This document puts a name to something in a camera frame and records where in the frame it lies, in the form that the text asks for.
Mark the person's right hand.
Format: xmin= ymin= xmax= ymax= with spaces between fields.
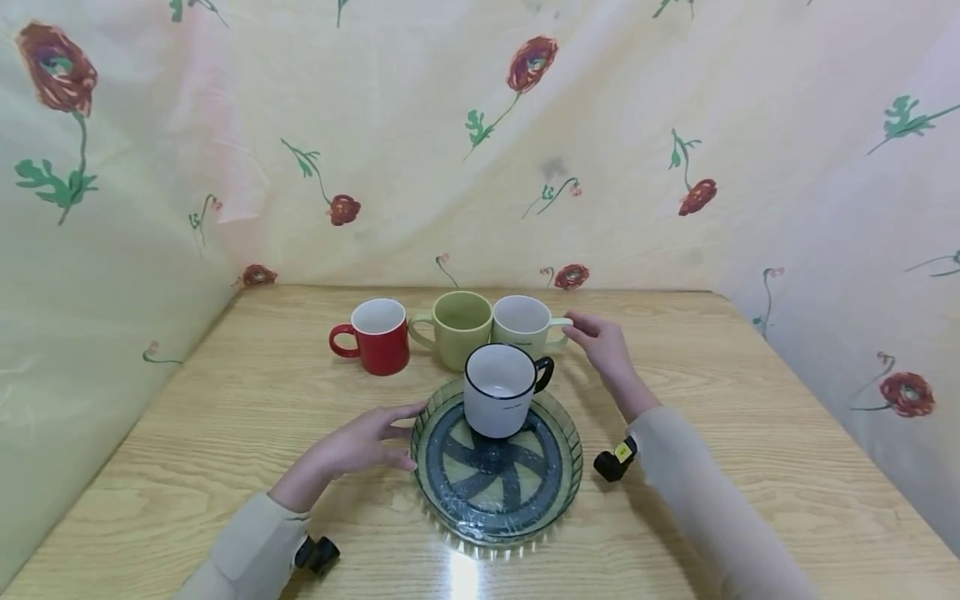
xmin=562 ymin=311 xmax=638 ymax=387

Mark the person's left hand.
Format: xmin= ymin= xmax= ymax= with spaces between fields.
xmin=309 ymin=402 xmax=428 ymax=481

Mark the pale cream mug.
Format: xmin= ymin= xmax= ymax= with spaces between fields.
xmin=491 ymin=295 xmax=574 ymax=361

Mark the round ribbed glass plate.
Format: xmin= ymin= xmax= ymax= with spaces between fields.
xmin=409 ymin=377 xmax=584 ymax=551

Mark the person's right forearm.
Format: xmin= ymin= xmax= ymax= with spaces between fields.
xmin=615 ymin=374 xmax=823 ymax=600

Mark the person's left forearm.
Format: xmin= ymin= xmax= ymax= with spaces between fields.
xmin=173 ymin=454 xmax=333 ymax=600

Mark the red mug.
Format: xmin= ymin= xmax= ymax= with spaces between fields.
xmin=329 ymin=298 xmax=412 ymax=377

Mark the green mug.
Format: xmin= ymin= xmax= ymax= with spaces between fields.
xmin=408 ymin=290 xmax=495 ymax=373

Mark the white mug with black rim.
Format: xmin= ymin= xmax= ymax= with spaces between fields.
xmin=463 ymin=342 xmax=556 ymax=439

